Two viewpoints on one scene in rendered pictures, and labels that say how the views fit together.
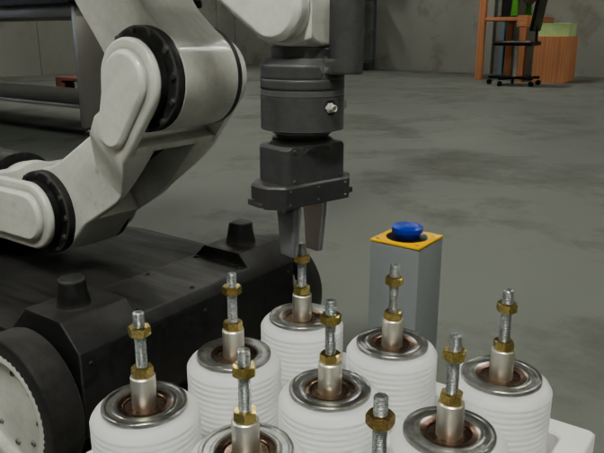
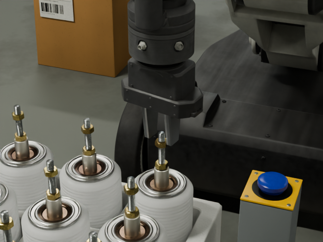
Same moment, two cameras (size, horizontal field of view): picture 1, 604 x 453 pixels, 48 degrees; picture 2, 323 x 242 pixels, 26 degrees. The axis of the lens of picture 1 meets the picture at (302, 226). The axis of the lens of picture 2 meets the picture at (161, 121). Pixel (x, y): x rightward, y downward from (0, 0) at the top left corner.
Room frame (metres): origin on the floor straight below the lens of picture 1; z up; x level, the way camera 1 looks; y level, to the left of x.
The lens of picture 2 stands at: (0.48, -0.82, 0.87)
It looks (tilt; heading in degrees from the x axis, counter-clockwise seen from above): 31 degrees down; 74
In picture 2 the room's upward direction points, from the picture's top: straight up
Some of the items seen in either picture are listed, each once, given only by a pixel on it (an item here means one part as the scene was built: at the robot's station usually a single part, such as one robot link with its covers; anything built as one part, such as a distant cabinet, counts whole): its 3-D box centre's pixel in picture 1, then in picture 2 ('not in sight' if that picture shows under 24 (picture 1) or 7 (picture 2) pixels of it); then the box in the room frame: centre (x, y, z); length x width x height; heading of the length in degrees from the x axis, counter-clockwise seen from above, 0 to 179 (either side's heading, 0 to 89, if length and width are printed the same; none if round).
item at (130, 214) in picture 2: (393, 314); (131, 211); (0.65, -0.10, 0.29); 0.02 x 0.02 x 0.01; 69
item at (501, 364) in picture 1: (501, 363); not in sight; (0.58, -0.19, 0.26); 0.02 x 0.02 x 0.03
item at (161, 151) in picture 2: (301, 274); (161, 154); (0.72, 0.00, 0.30); 0.01 x 0.01 x 0.08
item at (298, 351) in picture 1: (301, 387); (161, 230); (0.72, 0.00, 0.16); 0.10 x 0.10 x 0.18
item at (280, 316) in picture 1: (301, 316); (161, 183); (0.72, 0.00, 0.25); 0.08 x 0.08 x 0.01
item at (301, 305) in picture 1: (301, 306); (161, 176); (0.72, 0.00, 0.26); 0.02 x 0.02 x 0.03
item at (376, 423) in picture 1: (380, 418); not in sight; (0.39, -0.05, 0.32); 0.02 x 0.02 x 0.01; 28
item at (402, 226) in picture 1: (407, 232); (272, 185); (0.83, -0.14, 0.32); 0.04 x 0.04 x 0.02
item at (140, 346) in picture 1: (140, 351); (19, 127); (0.53, 0.14, 0.30); 0.01 x 0.01 x 0.08
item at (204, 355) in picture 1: (234, 355); (90, 168); (0.62, 0.07, 0.25); 0.08 x 0.08 x 0.01
